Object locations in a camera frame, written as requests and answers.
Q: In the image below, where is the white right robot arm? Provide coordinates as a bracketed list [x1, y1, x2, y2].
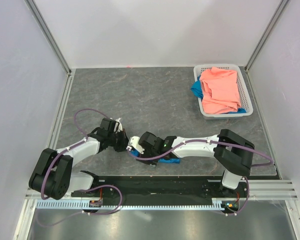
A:
[129, 129, 255, 197]

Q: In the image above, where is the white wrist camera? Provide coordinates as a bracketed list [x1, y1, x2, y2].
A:
[127, 136, 145, 154]
[114, 117, 123, 133]

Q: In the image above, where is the blue satin napkin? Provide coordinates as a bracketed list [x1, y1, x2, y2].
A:
[131, 150, 180, 167]

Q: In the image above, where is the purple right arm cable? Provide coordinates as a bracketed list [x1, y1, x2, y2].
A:
[127, 139, 275, 217]

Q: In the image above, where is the white slotted cable duct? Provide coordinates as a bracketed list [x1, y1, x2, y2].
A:
[35, 198, 225, 211]

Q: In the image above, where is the aluminium front rail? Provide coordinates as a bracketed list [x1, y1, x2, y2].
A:
[27, 178, 298, 201]

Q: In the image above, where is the right aluminium frame post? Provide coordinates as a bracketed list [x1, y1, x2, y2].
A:
[244, 0, 290, 72]

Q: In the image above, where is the left aluminium frame post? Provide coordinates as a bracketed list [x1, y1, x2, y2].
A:
[24, 0, 72, 75]

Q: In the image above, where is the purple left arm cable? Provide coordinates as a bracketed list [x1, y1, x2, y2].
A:
[36, 108, 123, 227]

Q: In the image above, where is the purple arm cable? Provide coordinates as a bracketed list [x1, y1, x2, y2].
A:
[127, 139, 275, 217]
[36, 108, 123, 227]

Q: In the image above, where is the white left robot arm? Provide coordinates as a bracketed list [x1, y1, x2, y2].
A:
[28, 117, 129, 200]

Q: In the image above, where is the blue cloth in basket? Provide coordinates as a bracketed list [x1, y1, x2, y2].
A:
[190, 80, 204, 100]

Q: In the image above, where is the salmon pink cloth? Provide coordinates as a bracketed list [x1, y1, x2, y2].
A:
[199, 67, 242, 115]

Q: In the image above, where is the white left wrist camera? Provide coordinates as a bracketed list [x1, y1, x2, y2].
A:
[114, 117, 123, 133]

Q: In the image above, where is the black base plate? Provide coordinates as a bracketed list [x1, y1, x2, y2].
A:
[69, 176, 251, 207]

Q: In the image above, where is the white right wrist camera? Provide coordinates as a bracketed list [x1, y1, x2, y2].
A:
[127, 136, 145, 154]

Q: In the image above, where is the aluminium frame post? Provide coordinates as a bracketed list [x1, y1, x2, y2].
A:
[24, 0, 72, 75]
[244, 0, 290, 72]

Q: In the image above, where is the white plastic basket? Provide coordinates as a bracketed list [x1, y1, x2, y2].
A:
[193, 63, 253, 120]

